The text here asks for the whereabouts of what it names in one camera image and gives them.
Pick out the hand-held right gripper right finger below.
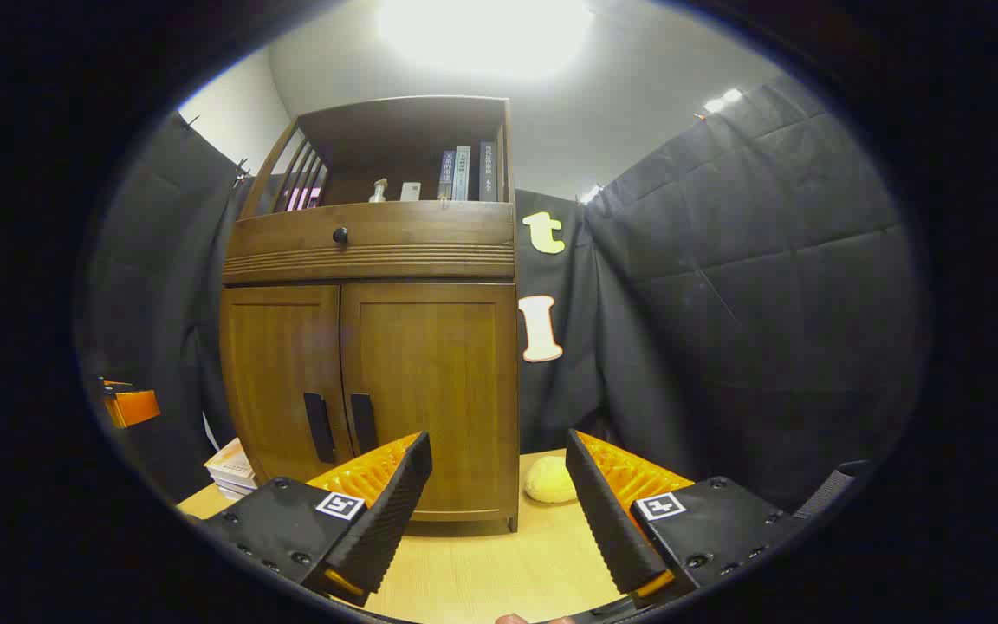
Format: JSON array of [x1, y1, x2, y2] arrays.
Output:
[[565, 428, 812, 608]]

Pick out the large ceiling light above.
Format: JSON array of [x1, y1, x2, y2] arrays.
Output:
[[378, 0, 595, 79]]

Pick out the beige cover book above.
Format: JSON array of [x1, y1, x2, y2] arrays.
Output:
[[206, 438, 256, 480]]

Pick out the wooden double-door shoe cabinet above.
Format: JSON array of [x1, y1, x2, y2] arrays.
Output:
[[220, 95, 522, 534]]

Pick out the wooden shoe cabinet door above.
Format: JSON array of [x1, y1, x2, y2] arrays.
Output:
[[220, 284, 354, 486], [339, 280, 520, 521]]

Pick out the dark grey book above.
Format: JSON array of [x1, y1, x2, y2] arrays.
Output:
[[477, 141, 500, 203]]

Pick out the wooden cabinet drawer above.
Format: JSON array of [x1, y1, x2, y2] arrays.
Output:
[[224, 201, 515, 285]]

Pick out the black door handle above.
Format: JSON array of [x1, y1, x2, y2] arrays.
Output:
[[304, 392, 337, 465], [349, 393, 379, 456]]

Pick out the yellow plush toy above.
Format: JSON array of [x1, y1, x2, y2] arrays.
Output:
[[523, 456, 580, 504]]

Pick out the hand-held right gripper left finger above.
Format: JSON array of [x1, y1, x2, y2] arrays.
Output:
[[183, 431, 433, 608]]

